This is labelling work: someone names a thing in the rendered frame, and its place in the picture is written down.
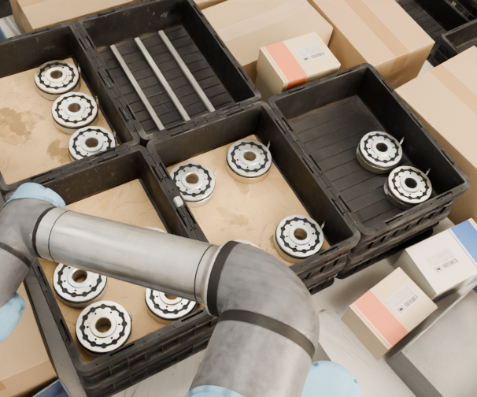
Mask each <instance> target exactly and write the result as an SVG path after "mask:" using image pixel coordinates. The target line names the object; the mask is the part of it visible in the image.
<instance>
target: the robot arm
mask: <svg viewBox="0 0 477 397"><path fill-rule="evenodd" d="M36 258H43V259H46V260H50V261H53V262H58V263H61V264H64V265H69V266H71V267H75V268H77V269H82V270H86V271H88V272H92V273H97V274H99V275H103V276H107V277H110V278H113V279H116V280H121V281H123V282H127V283H129V284H134V285H138V286H140V287H144V288H149V289H151V290H155V291H159V292H162V293H165V294H168V295H173V296H175V297H179V298H181V299H186V300H190V301H192V302H197V303H201V304H203V305H204V306H205V308H206V311H207V312H208V314H209V315H212V316H214V317H218V318H219V320H218V322H217V324H216V327H215V329H214V331H213V334H212V336H211V339H210V341H209V344H208V346H207V348H206V350H205V353H204V355H203V358H202V360H201V363H200V365H199V367H198V370H197V372H196V374H195V376H194V379H193V382H192V384H191V386H190V389H189V392H188V393H186V395H185V396H184V397H362V394H361V388H360V386H359V384H358V383H357V380H356V378H355V377H354V375H353V374H352V373H351V372H350V371H349V370H348V369H347V368H345V367H344V366H342V365H340V364H338V363H336V362H331V361H318V362H313V363H312V358H313V355H314V354H315V352H316V348H317V345H318V341H319V337H320V319H319V315H318V312H317V309H316V304H315V303H314V301H313V298H312V296H311V295H310V293H309V291H308V289H307V287H306V286H305V285H304V283H303V282H302V281H301V279H300V278H299V277H298V276H297V274H296V273H295V272H294V271H293V270H292V269H290V268H289V267H288V266H287V265H286V264H285V263H283V262H281V261H280V260H279V259H278V258H276V257H275V256H273V255H272V254H269V253H268V252H266V251H265V250H262V249H260V248H258V247H255V246H252V245H249V244H246V243H241V242H237V241H234V240H227V241H225V242H224V243H222V244H220V245H219V246H218V245H215V244H211V243H205V242H202V241H198V240H195V239H188V238H185V237H182V236H176V235H173V234H168V233H165V232H159V231H156V230H152V229H148V228H143V227H139V226H135V225H132V224H126V223H123V222H119V221H113V220H110V219H106V218H103V217H96V216H93V215H90V214H86V213H80V212H76V211H73V210H67V209H66V208H65V202H64V201H63V199H62V198H61V197H60V196H59V195H58V194H57V193H55V192H54V191H52V190H50V189H49V188H45V187H44V186H42V185H41V184H35V183H26V184H22V185H20V186H19V187H18V189H17V190H16V192H15V193H14V194H13V196H12V197H11V199H9V200H8V201H7V202H6V203H5V205H4V206H3V210H2V212H1V213H0V343H1V342H2V341H3V340H4V339H6V338H7V337H8V336H9V334H10V333H11V332H12V331H13V330H14V329H15V327H16V326H17V324H18V322H19V320H20V319H21V316H22V313H23V312H24V309H25V306H26V302H25V300H24V299H23V298H22V297H20V295H19V294H18V293H17V289H18V288H19V286H20V285H21V283H22V281H23V280H24V278H25V277H26V275H27V273H28V271H29V269H30V268H31V267H32V265H33V264H34V262H35V260H36Z"/></svg>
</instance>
